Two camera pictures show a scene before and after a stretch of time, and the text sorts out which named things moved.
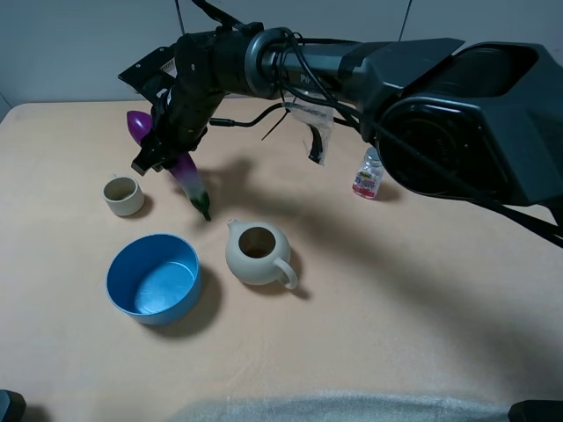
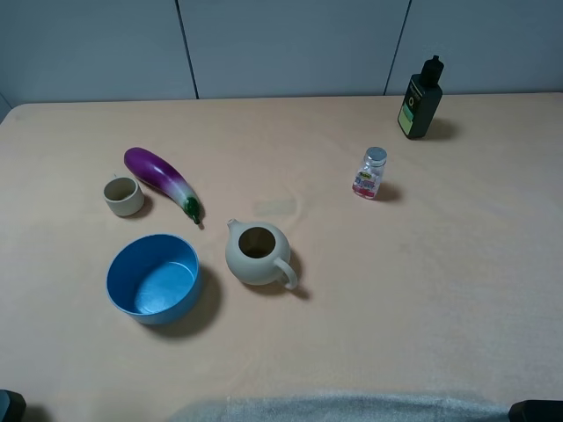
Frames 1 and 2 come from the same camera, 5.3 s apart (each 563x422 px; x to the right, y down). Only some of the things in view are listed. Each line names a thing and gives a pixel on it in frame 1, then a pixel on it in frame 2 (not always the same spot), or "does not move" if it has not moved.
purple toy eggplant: [182, 167] -> [155, 171]
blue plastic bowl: [155, 279] does not move
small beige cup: [123, 196] does not move
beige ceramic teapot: [259, 253] does not move
